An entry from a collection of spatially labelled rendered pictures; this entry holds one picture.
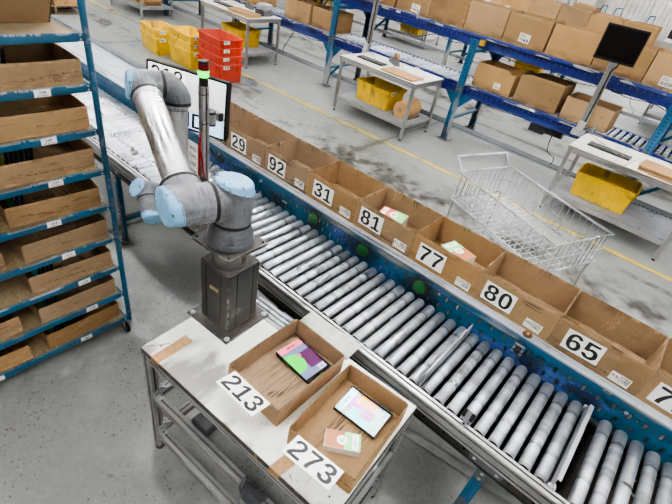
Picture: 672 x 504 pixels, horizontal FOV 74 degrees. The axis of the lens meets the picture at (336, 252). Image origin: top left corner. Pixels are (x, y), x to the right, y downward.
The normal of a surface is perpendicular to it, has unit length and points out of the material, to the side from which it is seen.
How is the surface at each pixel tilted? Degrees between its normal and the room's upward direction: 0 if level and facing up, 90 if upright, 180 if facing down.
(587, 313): 89
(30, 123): 91
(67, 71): 91
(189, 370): 0
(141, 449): 0
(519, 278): 89
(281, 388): 1
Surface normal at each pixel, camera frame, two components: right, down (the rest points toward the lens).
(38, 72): 0.74, 0.51
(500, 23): -0.64, 0.37
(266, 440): 0.17, -0.79
